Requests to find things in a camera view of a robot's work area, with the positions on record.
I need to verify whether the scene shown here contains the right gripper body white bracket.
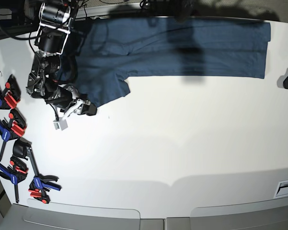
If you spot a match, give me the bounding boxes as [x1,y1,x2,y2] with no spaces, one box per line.
[53,86,91,130]

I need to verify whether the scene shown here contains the blue T-shirt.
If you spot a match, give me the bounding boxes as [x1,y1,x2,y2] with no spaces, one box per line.
[58,17,271,107]

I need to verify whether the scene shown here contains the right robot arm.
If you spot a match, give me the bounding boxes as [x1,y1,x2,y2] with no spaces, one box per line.
[26,0,97,130]

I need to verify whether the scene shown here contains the blue red bar clamp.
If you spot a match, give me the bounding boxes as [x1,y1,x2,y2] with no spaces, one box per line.
[0,74,21,110]
[13,139,61,204]
[0,155,28,203]
[0,108,26,161]

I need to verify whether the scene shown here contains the grey chair backrest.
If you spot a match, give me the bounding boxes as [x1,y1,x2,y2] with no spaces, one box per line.
[190,197,288,230]
[0,204,140,230]

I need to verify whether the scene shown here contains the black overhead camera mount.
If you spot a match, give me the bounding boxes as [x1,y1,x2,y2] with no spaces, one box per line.
[174,0,196,23]

